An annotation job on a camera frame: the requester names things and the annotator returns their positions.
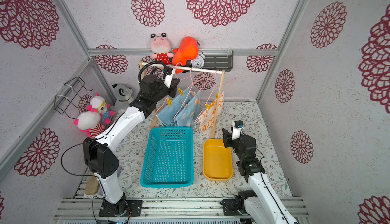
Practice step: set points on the beige slipper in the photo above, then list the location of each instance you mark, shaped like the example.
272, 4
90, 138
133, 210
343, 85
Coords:
92, 186

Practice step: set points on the light blue towel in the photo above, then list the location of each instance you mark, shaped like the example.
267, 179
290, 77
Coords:
167, 115

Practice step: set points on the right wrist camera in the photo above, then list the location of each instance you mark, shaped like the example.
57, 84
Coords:
237, 129

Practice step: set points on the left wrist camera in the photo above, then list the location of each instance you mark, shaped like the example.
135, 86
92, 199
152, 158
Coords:
168, 80

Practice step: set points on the pink frog plush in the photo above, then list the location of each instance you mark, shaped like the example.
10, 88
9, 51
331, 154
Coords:
161, 48

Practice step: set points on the blue spotted towel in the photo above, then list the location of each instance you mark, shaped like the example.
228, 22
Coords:
190, 111

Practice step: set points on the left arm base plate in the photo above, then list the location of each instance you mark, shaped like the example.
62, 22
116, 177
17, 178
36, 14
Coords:
130, 208

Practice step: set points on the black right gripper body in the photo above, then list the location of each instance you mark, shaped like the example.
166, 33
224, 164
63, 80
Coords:
227, 138

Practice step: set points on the black wire wall basket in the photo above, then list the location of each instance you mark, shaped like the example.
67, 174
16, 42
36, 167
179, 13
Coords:
74, 100

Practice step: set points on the grey husky plush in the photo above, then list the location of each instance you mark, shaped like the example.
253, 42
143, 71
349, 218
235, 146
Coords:
124, 97

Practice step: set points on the white orange patterned towel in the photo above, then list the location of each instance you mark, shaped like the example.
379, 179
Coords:
207, 117

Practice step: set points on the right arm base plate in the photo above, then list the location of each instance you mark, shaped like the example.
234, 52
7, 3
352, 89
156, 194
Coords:
230, 207

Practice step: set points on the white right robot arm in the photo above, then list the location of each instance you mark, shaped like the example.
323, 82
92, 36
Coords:
261, 202

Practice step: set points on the black wall shelf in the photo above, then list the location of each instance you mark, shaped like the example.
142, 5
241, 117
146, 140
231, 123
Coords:
219, 62

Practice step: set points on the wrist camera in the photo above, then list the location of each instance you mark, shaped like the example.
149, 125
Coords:
168, 80
237, 129

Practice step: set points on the orange plush toy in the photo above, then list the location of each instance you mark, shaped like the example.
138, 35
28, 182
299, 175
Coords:
188, 50

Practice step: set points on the white plush striped outfit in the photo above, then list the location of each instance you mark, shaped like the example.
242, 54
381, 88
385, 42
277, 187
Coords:
90, 123

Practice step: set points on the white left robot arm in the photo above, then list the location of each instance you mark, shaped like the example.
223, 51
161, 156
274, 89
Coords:
100, 153

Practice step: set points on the teal plastic basket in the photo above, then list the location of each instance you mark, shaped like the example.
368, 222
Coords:
169, 158

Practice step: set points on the white alarm clock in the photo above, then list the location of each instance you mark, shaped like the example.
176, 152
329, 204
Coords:
199, 61

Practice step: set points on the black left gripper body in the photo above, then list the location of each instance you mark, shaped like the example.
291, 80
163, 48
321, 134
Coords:
173, 86

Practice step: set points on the yellow plastic tray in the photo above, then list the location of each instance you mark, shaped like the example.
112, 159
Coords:
217, 161

